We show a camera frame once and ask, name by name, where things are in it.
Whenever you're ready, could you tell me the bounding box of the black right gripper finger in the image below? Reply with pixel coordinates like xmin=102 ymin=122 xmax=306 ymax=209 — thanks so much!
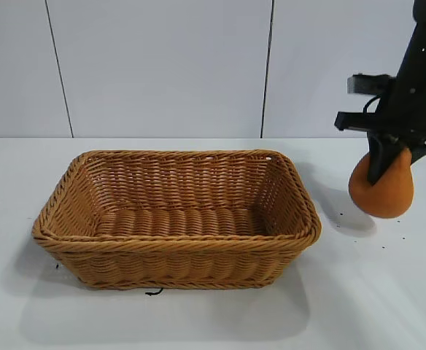
xmin=366 ymin=131 xmax=406 ymax=187
xmin=408 ymin=142 xmax=426 ymax=166

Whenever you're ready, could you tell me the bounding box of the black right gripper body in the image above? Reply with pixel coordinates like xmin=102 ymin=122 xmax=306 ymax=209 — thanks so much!
xmin=334 ymin=20 xmax=426 ymax=143

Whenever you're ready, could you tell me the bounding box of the orange knobbed toy fruit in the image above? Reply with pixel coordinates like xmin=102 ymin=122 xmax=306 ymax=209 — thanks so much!
xmin=348 ymin=147 xmax=415 ymax=219

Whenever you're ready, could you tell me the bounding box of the brown woven wicker basket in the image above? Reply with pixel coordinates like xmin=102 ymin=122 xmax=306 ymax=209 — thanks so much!
xmin=31 ymin=147 xmax=322 ymax=291

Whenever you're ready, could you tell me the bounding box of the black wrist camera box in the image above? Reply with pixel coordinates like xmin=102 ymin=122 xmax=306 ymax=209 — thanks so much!
xmin=346 ymin=74 xmax=398 ymax=96

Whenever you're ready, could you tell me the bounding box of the short black camera cable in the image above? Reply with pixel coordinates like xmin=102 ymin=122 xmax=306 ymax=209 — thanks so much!
xmin=362 ymin=95 xmax=384 ymax=114

